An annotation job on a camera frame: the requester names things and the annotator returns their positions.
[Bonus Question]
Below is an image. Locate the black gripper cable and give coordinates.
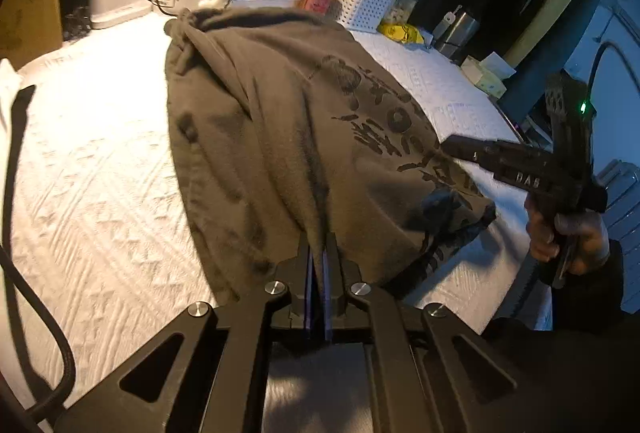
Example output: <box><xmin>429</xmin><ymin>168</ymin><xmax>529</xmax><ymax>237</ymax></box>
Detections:
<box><xmin>586</xmin><ymin>41</ymin><xmax>640</xmax><ymax>114</ymax></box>

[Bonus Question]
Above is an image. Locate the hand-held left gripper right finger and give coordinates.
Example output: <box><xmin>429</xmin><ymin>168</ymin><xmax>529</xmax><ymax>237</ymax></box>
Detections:
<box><xmin>322</xmin><ymin>233</ymin><xmax>532</xmax><ymax>433</ymax></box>

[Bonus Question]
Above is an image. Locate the grey-brown shirt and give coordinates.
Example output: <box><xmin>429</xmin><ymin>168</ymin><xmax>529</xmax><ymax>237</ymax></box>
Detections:
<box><xmin>164</xmin><ymin>7</ymin><xmax>497</xmax><ymax>433</ymax></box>

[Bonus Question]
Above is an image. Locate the person's right forearm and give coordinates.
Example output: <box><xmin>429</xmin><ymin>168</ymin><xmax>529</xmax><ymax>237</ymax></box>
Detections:
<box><xmin>550</xmin><ymin>240</ymin><xmax>640</xmax><ymax>334</ymax></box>

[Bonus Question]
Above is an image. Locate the white textured tablecloth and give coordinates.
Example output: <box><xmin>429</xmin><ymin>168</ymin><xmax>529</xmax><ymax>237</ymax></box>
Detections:
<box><xmin>0</xmin><ymin>0</ymin><xmax>556</xmax><ymax>416</ymax></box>

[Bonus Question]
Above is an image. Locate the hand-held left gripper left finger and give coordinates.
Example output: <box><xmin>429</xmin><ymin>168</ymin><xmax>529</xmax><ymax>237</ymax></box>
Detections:
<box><xmin>52</xmin><ymin>233</ymin><xmax>316</xmax><ymax>433</ymax></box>

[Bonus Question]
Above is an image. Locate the black strap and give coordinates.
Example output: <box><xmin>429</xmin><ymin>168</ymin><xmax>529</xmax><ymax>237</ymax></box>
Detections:
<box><xmin>0</xmin><ymin>84</ymin><xmax>37</xmax><ymax>245</ymax></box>

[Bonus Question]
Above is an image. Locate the steel tumbler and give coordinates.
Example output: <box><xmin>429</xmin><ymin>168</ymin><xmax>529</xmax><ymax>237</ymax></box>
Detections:
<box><xmin>432</xmin><ymin>10</ymin><xmax>481</xmax><ymax>64</ymax></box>

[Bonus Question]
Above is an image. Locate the white hanging tag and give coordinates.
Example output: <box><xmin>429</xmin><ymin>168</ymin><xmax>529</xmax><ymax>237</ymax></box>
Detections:
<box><xmin>439</xmin><ymin>6</ymin><xmax>461</xmax><ymax>39</ymax></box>

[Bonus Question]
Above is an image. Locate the thick black braided cable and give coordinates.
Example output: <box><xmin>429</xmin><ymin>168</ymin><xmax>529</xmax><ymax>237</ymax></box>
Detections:
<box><xmin>0</xmin><ymin>240</ymin><xmax>77</xmax><ymax>420</ymax></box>

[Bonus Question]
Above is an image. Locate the yellow snack packet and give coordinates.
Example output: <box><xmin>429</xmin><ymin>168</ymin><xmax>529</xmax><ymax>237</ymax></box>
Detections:
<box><xmin>377</xmin><ymin>22</ymin><xmax>426</xmax><ymax>45</ymax></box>

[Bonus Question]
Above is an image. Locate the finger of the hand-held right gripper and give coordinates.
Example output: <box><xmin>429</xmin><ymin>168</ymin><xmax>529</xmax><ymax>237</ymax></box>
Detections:
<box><xmin>442</xmin><ymin>135</ymin><xmax>555</xmax><ymax>195</ymax></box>

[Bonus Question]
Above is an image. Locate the white perforated basket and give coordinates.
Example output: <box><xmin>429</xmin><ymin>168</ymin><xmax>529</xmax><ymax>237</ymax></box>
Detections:
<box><xmin>333</xmin><ymin>0</ymin><xmax>401</xmax><ymax>33</ymax></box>

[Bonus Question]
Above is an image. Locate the yellow-green tissue box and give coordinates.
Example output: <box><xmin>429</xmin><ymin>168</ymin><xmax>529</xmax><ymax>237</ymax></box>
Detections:
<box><xmin>459</xmin><ymin>52</ymin><xmax>516</xmax><ymax>97</ymax></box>

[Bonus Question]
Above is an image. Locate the person's right hand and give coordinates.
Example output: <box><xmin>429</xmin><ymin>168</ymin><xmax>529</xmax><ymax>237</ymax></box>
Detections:
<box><xmin>525</xmin><ymin>196</ymin><xmax>612</xmax><ymax>277</ymax></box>

